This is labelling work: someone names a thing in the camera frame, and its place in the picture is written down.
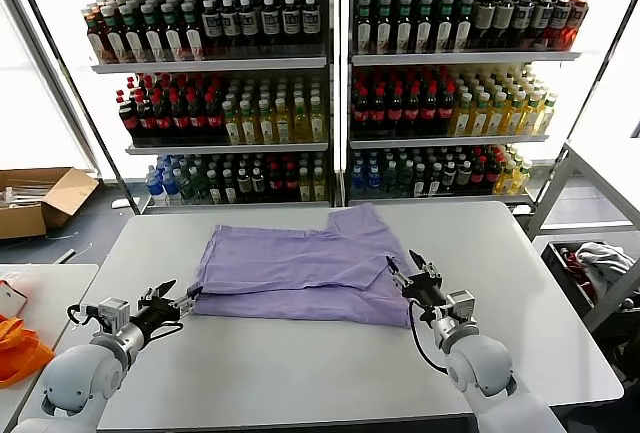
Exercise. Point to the dark metal frame bar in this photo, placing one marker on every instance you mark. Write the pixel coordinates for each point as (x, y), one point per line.
(82, 98)
(586, 103)

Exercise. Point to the blue label water bottle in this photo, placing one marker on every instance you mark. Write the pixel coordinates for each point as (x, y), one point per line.
(375, 183)
(172, 192)
(156, 190)
(359, 184)

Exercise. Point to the yellow juice bottle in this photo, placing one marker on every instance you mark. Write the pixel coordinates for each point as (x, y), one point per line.
(300, 124)
(544, 118)
(496, 119)
(461, 120)
(512, 119)
(317, 124)
(232, 128)
(283, 125)
(318, 187)
(529, 118)
(505, 180)
(305, 188)
(266, 126)
(521, 179)
(479, 120)
(249, 127)

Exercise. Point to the orange cloth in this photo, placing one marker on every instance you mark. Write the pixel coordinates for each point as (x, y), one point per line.
(20, 353)

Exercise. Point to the white small floor object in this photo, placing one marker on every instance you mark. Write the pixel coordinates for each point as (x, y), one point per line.
(120, 204)

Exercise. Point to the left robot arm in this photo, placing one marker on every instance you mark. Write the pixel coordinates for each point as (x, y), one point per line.
(80, 373)

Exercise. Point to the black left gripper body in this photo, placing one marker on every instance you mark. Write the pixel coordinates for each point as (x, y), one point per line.
(155, 315)

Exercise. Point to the grey metal cart frame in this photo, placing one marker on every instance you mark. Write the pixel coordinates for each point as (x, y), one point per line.
(546, 198)

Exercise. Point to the purple t-shirt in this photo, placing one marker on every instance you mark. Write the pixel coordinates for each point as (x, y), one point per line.
(300, 273)

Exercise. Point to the white flat floor strip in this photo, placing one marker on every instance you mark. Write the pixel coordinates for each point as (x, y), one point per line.
(66, 256)

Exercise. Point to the dark tea bottle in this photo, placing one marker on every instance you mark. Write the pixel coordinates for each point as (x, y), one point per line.
(244, 188)
(259, 187)
(449, 180)
(464, 179)

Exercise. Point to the grey metal shelf unit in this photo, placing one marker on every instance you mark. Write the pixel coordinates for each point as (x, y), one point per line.
(210, 67)
(450, 59)

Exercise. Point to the grey white cloth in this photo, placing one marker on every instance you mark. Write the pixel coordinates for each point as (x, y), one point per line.
(602, 258)

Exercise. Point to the white packing sheets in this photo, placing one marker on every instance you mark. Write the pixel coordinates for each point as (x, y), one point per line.
(22, 193)

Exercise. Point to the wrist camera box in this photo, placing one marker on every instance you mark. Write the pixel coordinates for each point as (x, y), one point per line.
(462, 303)
(107, 310)

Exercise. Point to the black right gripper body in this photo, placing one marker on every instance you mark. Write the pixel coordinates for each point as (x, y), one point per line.
(425, 293)

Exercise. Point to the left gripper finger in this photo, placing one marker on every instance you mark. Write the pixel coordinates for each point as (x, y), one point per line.
(156, 294)
(185, 304)

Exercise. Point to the white small carton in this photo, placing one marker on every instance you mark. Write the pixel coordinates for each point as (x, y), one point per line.
(11, 300)

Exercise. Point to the dark bottle black white label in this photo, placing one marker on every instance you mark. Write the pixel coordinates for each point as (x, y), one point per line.
(540, 18)
(521, 18)
(232, 27)
(270, 25)
(557, 18)
(214, 28)
(250, 26)
(291, 24)
(310, 24)

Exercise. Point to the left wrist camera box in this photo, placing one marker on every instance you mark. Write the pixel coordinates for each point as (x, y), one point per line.
(107, 310)

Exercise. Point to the red cloth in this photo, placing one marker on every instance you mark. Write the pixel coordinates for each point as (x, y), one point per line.
(575, 273)

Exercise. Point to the green tinted drink bottle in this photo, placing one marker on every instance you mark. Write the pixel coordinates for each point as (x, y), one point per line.
(187, 190)
(407, 182)
(391, 182)
(201, 190)

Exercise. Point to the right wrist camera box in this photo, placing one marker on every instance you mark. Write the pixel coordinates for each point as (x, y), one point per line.
(462, 303)

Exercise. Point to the brown cardboard box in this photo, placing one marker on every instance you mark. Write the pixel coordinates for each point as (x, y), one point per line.
(65, 193)

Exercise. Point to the dark bottle green white label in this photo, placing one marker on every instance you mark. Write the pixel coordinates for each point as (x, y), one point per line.
(118, 43)
(444, 29)
(404, 30)
(463, 29)
(424, 29)
(175, 41)
(155, 42)
(364, 30)
(136, 42)
(195, 40)
(384, 30)

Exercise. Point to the black plastic crate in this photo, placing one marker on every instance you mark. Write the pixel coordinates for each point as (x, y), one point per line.
(554, 263)

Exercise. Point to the dark bottle beige label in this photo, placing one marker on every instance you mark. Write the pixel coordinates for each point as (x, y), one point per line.
(482, 20)
(501, 19)

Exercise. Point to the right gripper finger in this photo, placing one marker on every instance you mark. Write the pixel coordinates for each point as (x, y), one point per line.
(427, 269)
(401, 283)

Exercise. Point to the red cap cola bottle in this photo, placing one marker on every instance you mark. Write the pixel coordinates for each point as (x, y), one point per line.
(414, 113)
(277, 185)
(130, 123)
(446, 112)
(292, 185)
(492, 177)
(430, 113)
(215, 120)
(163, 122)
(379, 114)
(361, 115)
(198, 121)
(396, 114)
(479, 178)
(181, 121)
(146, 123)

